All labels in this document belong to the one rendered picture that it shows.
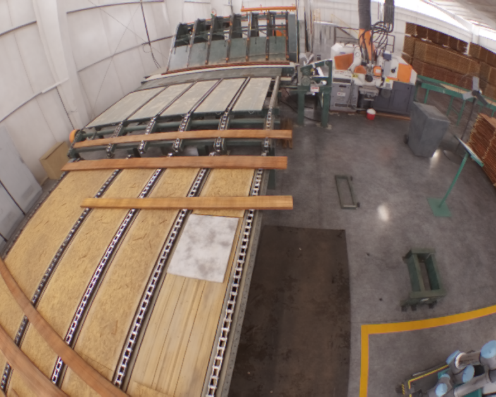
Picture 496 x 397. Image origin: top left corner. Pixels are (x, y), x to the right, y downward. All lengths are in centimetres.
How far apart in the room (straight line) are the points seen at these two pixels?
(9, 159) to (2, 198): 88
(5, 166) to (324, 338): 647
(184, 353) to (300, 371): 115
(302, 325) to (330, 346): 36
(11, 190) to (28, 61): 341
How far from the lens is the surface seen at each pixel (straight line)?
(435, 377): 252
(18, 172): 624
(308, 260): 271
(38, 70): 752
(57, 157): 660
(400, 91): 684
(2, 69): 708
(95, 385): 189
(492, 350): 154
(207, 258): 181
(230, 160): 260
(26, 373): 252
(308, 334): 240
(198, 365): 160
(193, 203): 217
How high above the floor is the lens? 234
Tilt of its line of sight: 44 degrees down
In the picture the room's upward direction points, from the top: 7 degrees counter-clockwise
